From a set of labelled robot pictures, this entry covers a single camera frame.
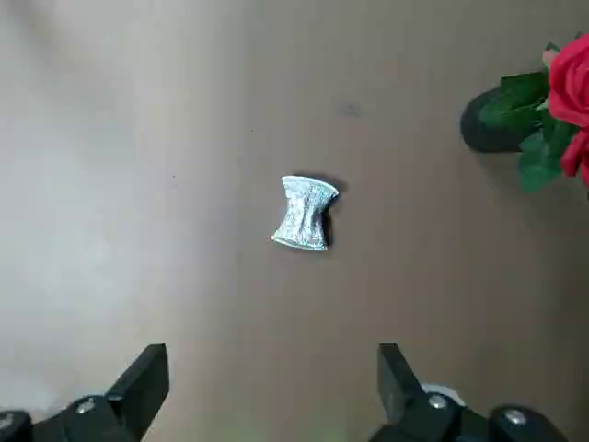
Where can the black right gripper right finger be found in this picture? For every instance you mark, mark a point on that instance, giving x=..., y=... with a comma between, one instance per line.
x=405, y=405

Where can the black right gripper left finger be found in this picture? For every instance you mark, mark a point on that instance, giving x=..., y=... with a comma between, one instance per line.
x=133, y=396

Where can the silver sponge cloth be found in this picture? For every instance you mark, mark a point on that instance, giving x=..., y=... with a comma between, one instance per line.
x=303, y=214

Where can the black vase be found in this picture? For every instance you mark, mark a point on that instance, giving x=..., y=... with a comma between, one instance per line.
x=478, y=133

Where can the artificial red rose bouquet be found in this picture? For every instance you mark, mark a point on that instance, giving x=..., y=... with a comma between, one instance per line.
x=570, y=78

